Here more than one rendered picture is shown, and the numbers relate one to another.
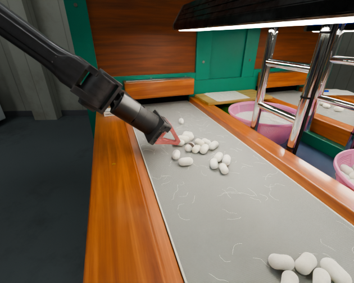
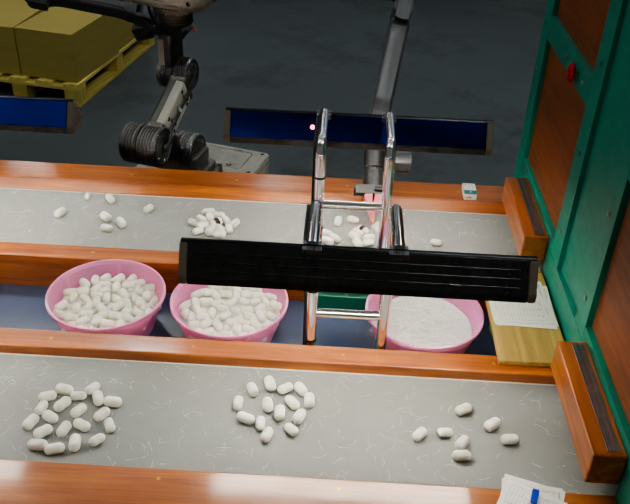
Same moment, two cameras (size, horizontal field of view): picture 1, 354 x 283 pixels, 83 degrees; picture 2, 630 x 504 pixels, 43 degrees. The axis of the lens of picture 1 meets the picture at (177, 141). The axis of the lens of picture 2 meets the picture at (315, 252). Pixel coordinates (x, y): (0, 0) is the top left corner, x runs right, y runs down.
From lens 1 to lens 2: 2.20 m
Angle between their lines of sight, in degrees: 89
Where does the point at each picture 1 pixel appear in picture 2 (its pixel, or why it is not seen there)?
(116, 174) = (332, 185)
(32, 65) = not seen: outside the picture
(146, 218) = (284, 190)
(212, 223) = (272, 217)
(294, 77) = (573, 415)
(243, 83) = (572, 335)
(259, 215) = (264, 234)
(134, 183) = not seen: hidden behind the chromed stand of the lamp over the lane
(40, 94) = not seen: outside the picture
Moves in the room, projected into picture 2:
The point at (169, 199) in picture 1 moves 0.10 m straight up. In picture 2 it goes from (301, 208) to (302, 176)
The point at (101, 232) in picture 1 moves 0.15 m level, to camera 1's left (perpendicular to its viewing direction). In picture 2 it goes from (284, 178) to (303, 156)
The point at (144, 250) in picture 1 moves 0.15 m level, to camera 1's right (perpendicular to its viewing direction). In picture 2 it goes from (266, 186) to (243, 211)
